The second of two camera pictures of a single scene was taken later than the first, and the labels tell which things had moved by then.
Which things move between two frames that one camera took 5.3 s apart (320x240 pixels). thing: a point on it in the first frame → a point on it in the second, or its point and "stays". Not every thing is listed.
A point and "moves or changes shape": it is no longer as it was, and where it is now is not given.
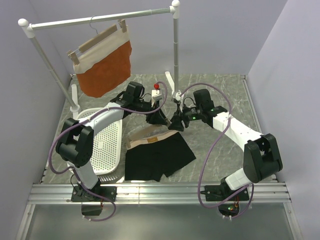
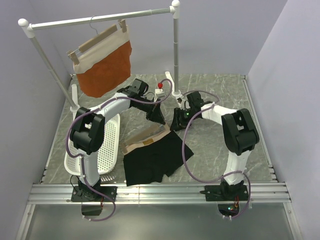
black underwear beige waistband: [150, 157] stays
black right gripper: [177, 124] stays
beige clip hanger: [159, 128] moves or changes shape
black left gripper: [156, 118] stays
